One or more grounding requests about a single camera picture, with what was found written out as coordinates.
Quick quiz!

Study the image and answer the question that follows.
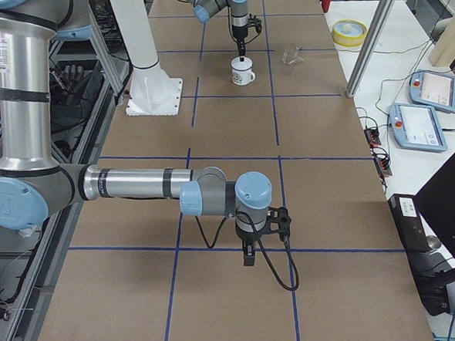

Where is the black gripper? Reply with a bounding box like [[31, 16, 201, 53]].
[[235, 223, 257, 255], [231, 25, 248, 62]]

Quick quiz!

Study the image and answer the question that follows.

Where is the white mug lid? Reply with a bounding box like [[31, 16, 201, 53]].
[[231, 56, 253, 72]]

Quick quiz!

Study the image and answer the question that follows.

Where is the white enamel mug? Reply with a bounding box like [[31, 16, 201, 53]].
[[231, 68, 256, 86]]

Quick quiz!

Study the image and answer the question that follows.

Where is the yellow rimmed bowl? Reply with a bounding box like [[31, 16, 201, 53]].
[[331, 19, 367, 48]]

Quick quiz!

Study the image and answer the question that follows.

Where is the brown paper table cover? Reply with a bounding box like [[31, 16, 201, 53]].
[[38, 0, 433, 341]]

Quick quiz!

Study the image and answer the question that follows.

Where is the black box with label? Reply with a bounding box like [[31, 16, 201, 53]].
[[388, 194, 431, 272]]

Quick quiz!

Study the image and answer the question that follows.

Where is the near teach pendant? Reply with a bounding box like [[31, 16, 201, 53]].
[[389, 102, 448, 152]]

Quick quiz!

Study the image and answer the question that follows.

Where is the teach pendant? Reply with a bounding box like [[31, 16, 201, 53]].
[[389, 102, 448, 152], [409, 69, 455, 113]]

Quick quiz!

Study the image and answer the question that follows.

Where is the far teach pendant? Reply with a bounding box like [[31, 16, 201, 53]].
[[409, 69, 455, 113]]

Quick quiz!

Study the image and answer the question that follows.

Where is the wooden board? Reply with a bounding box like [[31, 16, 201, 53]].
[[428, 14, 455, 67]]

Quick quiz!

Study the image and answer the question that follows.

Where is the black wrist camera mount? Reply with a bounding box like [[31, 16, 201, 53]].
[[261, 207, 292, 248]]

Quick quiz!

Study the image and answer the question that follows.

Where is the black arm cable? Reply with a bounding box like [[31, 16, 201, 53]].
[[194, 208, 301, 297]]

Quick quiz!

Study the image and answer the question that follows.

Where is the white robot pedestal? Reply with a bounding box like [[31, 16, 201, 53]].
[[110, 0, 183, 116]]

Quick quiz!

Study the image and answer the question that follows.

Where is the aluminium frame post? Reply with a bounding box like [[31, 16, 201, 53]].
[[345, 0, 395, 98]]

